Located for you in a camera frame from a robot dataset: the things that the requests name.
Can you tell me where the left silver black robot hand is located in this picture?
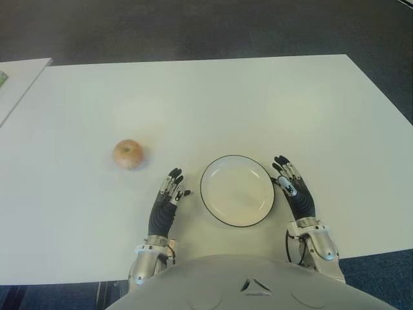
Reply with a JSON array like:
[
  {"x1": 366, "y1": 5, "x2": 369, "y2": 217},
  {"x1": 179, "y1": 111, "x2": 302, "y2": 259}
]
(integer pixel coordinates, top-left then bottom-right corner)
[{"x1": 147, "y1": 167, "x2": 194, "y2": 238}]

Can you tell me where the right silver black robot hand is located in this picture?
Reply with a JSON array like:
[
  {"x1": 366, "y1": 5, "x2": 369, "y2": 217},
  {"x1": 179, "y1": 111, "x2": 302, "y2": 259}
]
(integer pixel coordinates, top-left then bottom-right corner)
[{"x1": 270, "y1": 155, "x2": 316, "y2": 223}]

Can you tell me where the reddish yellow apple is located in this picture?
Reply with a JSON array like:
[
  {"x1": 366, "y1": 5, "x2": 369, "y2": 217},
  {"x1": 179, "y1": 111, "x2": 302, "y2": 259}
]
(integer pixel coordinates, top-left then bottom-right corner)
[{"x1": 112, "y1": 139, "x2": 144, "y2": 171}]

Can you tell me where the white plate with black rim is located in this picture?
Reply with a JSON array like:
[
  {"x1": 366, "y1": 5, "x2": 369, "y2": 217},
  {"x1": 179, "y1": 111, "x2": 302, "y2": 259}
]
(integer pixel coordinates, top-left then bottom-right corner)
[{"x1": 199, "y1": 154, "x2": 277, "y2": 229}]

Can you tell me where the dark table leg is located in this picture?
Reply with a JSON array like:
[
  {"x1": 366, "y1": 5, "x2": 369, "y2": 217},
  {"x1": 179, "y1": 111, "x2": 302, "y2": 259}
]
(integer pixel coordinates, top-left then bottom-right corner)
[{"x1": 96, "y1": 280, "x2": 130, "y2": 310}]

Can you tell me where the grey robot torso shell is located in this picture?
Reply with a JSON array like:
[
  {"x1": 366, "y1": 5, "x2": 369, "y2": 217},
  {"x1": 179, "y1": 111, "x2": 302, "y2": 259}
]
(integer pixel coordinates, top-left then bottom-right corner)
[{"x1": 105, "y1": 254, "x2": 396, "y2": 310}]

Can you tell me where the adjacent white table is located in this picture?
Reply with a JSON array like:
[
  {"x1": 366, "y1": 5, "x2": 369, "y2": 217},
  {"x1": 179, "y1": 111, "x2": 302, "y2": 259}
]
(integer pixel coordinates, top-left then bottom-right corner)
[{"x1": 0, "y1": 57, "x2": 53, "y2": 129}]

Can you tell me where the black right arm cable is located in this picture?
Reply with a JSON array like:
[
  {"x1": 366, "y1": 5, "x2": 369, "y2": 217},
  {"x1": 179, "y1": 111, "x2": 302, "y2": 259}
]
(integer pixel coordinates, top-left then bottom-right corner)
[{"x1": 285, "y1": 228, "x2": 311, "y2": 266}]

